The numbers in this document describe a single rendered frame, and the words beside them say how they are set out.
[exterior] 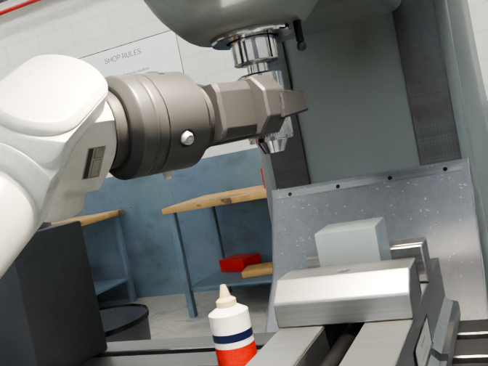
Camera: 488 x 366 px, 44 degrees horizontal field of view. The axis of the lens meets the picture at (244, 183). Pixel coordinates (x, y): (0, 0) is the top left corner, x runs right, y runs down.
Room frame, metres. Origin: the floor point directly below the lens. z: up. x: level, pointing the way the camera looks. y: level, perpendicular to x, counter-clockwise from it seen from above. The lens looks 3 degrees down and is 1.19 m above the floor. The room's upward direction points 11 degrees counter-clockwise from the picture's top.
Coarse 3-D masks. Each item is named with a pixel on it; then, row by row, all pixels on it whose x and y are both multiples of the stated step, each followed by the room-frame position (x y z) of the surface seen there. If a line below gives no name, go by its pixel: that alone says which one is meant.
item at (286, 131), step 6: (282, 84) 0.61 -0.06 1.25; (288, 120) 0.61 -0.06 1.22; (282, 126) 0.60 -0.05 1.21; (288, 126) 0.61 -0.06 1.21; (282, 132) 0.60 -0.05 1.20; (288, 132) 0.61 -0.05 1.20; (252, 138) 0.61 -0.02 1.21; (258, 138) 0.61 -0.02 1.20; (264, 138) 0.60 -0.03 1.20; (270, 138) 0.60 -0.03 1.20; (276, 138) 0.60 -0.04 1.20; (282, 138) 0.60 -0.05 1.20; (252, 144) 0.61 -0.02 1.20
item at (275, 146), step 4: (276, 140) 0.61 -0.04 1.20; (280, 140) 0.61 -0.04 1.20; (284, 140) 0.61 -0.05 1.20; (256, 144) 0.62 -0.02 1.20; (260, 144) 0.61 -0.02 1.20; (264, 144) 0.61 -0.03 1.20; (268, 144) 0.61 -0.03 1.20; (272, 144) 0.61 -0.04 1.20; (276, 144) 0.61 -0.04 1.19; (280, 144) 0.61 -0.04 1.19; (284, 144) 0.62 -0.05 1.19; (260, 148) 0.62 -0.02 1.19; (264, 148) 0.61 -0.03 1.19; (268, 148) 0.61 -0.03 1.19; (272, 148) 0.61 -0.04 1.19; (276, 148) 0.61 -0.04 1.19; (280, 148) 0.61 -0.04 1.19; (284, 148) 0.62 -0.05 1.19; (264, 152) 0.62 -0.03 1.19; (268, 152) 0.61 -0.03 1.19; (272, 152) 0.62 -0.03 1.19
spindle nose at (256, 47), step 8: (240, 40) 0.60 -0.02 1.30; (248, 40) 0.60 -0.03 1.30; (256, 40) 0.60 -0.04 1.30; (264, 40) 0.60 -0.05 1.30; (272, 40) 0.61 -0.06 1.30; (232, 48) 0.61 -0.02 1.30; (240, 48) 0.61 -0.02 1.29; (248, 48) 0.60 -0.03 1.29; (256, 48) 0.60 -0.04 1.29; (264, 48) 0.60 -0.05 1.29; (272, 48) 0.61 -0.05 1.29; (232, 56) 0.62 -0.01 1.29; (240, 56) 0.61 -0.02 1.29; (248, 56) 0.60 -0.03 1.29; (256, 56) 0.60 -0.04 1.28; (264, 56) 0.60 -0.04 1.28; (272, 56) 0.61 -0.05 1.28; (240, 64) 0.61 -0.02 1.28
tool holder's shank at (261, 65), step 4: (260, 60) 0.61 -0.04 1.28; (264, 60) 0.61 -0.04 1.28; (268, 60) 0.61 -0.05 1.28; (248, 64) 0.61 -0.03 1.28; (252, 64) 0.61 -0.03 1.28; (256, 64) 0.61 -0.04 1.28; (260, 64) 0.61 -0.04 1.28; (264, 64) 0.62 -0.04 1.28; (268, 64) 0.62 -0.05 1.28; (248, 68) 0.62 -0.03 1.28; (252, 68) 0.61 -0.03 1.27; (256, 68) 0.61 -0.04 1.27; (260, 68) 0.61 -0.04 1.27; (264, 68) 0.61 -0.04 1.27; (268, 68) 0.62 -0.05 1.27; (248, 72) 0.62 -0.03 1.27; (252, 72) 0.61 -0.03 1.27
